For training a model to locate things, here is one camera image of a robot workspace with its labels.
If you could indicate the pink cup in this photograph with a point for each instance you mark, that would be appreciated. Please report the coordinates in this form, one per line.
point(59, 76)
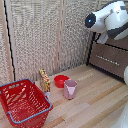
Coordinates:
point(70, 90)

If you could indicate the dark drawer cabinet frame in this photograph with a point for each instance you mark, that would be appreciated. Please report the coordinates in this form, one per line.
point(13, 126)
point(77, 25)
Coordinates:
point(88, 58)

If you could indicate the red bowl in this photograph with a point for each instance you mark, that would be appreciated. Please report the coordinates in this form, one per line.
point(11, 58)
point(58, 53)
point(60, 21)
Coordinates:
point(60, 81)

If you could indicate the beige woven folding screen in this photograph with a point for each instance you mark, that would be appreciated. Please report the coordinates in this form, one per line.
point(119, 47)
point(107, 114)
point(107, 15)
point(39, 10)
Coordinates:
point(33, 33)

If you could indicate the red plastic shopping basket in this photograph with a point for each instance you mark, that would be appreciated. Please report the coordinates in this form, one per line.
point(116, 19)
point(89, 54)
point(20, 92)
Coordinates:
point(20, 100)

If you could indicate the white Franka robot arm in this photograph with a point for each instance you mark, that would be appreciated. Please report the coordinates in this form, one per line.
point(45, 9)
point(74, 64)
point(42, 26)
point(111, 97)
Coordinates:
point(113, 16)

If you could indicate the yellow red snack box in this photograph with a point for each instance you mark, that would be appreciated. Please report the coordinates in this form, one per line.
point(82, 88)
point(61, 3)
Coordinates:
point(45, 81)

